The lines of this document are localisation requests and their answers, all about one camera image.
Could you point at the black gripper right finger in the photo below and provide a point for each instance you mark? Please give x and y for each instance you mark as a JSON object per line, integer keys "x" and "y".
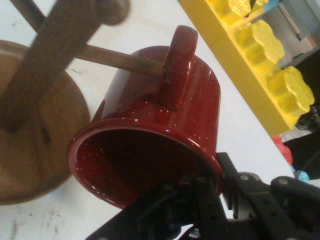
{"x": 270, "y": 207}

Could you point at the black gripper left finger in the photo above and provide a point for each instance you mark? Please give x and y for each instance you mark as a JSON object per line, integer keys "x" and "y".
{"x": 175, "y": 215}

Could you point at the red speckled enamel mug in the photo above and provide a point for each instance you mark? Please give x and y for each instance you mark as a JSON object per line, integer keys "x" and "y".
{"x": 140, "y": 150}

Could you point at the yellow studded building block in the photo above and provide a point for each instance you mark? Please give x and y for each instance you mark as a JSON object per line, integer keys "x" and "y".
{"x": 250, "y": 82}

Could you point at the brown wooden mug tree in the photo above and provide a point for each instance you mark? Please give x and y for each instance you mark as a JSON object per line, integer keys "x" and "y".
{"x": 32, "y": 150}

